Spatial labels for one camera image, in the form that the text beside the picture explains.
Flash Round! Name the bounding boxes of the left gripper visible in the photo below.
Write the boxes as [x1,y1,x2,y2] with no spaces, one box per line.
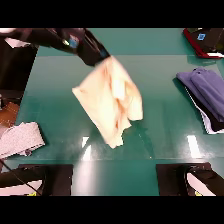
[77,29,112,67]

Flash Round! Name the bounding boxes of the cream shirt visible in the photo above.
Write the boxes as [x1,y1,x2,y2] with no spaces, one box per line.
[71,55,145,150]

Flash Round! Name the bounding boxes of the brown garment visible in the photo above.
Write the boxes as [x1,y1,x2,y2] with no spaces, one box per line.
[0,101,21,130]

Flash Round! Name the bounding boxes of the grey speckled garment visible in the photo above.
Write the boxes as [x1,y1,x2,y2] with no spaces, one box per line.
[0,121,46,160]

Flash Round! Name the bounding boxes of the white garment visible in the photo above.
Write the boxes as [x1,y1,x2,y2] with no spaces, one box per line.
[184,87,224,135]

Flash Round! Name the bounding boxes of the black garment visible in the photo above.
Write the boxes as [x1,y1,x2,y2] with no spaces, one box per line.
[199,109,224,133]

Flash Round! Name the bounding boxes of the black cable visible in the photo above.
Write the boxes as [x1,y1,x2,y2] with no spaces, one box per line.
[0,159,44,197]

